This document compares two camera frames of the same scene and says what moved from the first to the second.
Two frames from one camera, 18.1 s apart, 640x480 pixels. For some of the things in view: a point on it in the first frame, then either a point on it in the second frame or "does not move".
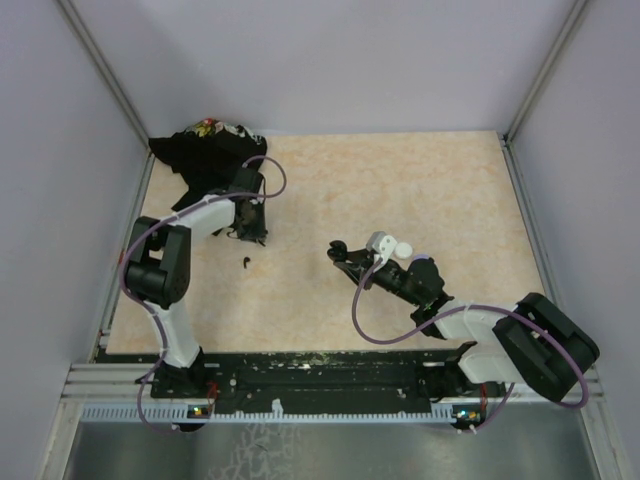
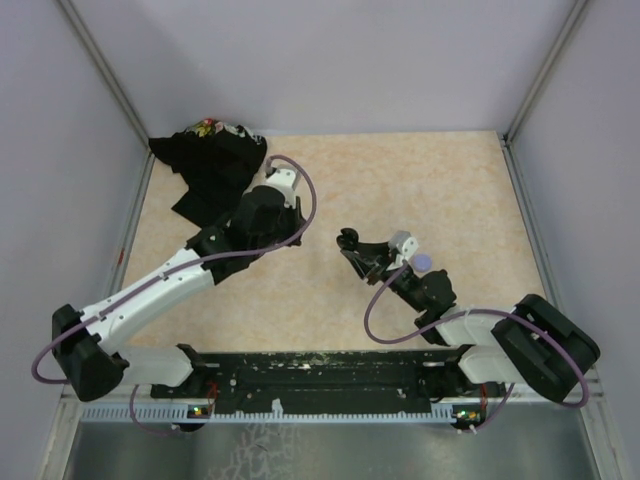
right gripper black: [359, 273] does not move
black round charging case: [338, 250] -> [348, 240]
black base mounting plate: [321, 380] does not move
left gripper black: [259, 231] -> [295, 216]
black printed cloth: [207, 153] does not move
